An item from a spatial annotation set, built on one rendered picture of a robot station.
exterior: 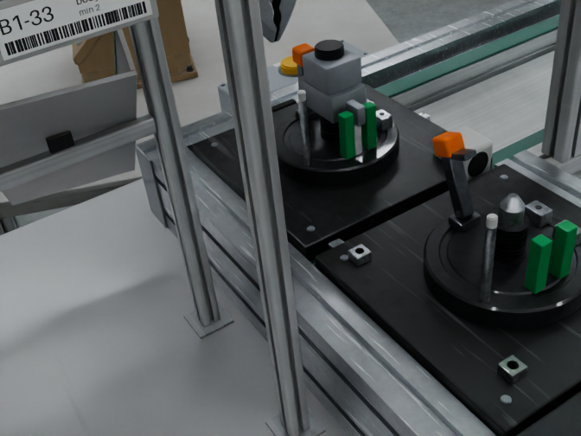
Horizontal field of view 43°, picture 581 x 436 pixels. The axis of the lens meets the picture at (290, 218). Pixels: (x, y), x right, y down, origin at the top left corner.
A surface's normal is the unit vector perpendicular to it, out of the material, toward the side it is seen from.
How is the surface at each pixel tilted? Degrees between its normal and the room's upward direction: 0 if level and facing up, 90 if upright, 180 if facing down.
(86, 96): 135
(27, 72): 0
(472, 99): 0
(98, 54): 90
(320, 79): 90
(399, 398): 0
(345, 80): 90
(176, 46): 90
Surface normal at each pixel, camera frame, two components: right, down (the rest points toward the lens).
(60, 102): 0.33, 0.94
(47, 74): -0.09, -0.79
